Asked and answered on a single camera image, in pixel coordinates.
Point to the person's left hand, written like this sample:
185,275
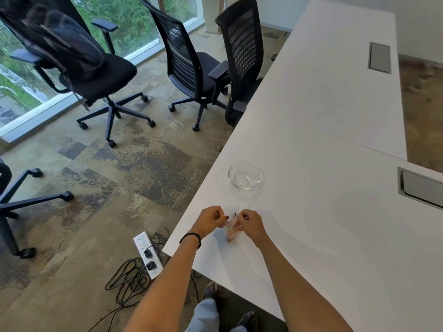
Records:
206,223

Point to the person's right hand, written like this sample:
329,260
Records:
255,228

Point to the person's left fingers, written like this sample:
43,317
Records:
218,216

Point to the person's right fingers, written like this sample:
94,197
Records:
244,217

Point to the small clear plastic packet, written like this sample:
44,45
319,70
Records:
231,233

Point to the person's left forearm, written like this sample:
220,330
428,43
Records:
166,283

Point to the person's right forearm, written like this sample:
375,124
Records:
297,290

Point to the black wrist band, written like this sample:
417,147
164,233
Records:
192,235

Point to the clear glass bowl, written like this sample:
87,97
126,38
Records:
245,176

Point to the person's left foot in sandal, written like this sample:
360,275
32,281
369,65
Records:
211,291

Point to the person's foot in sandal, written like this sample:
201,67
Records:
248,321
211,291

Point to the black power plug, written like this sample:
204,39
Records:
148,254
151,266

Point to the white power strip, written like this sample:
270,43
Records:
142,242

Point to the light grey trousers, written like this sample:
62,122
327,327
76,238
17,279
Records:
204,316

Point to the person's right foot in sandal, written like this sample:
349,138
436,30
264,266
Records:
248,321

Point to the black mesh-back office chair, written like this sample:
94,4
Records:
242,41
183,58

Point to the black office chair with armrests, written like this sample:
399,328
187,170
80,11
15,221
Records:
107,74

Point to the black office chair base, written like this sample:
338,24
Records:
10,207

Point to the glass window with white frame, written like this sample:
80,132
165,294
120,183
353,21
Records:
138,31

